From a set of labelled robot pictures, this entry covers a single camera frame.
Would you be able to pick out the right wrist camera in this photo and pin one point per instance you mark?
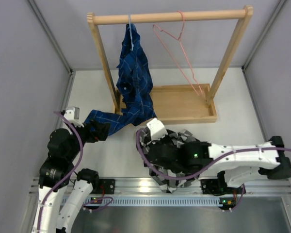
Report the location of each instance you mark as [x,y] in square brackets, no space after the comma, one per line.
[157,129]

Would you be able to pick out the blue plaid shirt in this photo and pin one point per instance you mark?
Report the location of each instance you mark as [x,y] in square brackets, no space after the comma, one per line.
[134,84]

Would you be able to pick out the wooden clothes rack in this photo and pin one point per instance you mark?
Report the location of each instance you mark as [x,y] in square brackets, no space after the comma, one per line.
[176,104]

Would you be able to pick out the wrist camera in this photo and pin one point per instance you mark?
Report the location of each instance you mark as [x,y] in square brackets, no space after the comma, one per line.
[72,114]
[157,129]

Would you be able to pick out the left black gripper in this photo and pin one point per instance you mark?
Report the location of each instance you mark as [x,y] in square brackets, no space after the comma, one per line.
[101,131]

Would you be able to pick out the light blue hanger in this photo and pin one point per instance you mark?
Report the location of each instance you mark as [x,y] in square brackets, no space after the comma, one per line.
[130,32]

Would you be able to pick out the pink wire hanger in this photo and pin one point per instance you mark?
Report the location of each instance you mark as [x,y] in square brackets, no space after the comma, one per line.
[197,90]

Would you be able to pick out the slotted cable duct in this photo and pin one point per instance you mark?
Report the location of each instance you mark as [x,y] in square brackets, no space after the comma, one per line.
[172,201]

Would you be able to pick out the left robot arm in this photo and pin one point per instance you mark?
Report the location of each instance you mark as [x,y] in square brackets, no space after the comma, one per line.
[54,176]

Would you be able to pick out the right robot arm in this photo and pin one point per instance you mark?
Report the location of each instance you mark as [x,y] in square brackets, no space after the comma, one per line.
[223,169]

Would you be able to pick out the black white checked shirt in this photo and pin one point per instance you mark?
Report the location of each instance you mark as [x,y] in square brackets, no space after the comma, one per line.
[169,181]

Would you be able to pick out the aluminium mounting rail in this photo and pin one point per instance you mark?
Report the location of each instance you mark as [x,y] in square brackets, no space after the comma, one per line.
[146,186]

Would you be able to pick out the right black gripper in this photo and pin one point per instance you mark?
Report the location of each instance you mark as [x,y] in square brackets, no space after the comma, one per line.
[157,142]

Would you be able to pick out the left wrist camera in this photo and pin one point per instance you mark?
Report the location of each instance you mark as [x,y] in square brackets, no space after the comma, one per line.
[72,114]

